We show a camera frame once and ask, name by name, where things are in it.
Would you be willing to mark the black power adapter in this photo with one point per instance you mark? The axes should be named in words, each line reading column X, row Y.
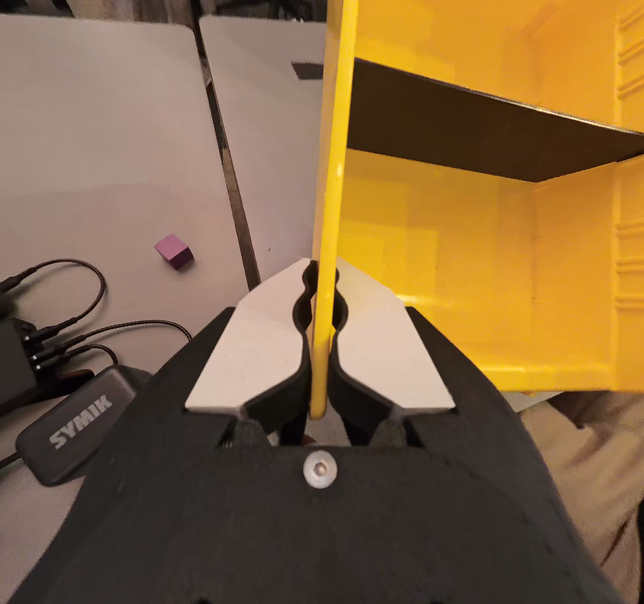
column 75, row 428

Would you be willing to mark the yellow plastic bin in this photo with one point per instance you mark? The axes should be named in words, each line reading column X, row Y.
column 478, row 261

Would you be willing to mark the purple cube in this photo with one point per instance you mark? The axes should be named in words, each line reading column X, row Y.
column 173, row 251

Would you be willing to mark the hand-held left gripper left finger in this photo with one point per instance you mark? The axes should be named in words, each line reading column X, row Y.
column 251, row 347

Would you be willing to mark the black bin divider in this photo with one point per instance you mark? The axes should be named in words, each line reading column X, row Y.
column 478, row 126

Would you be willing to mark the person's khaki trouser leg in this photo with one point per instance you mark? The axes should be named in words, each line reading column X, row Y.
column 598, row 488

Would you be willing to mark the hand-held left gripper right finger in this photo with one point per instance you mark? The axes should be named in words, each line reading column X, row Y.
column 392, row 357

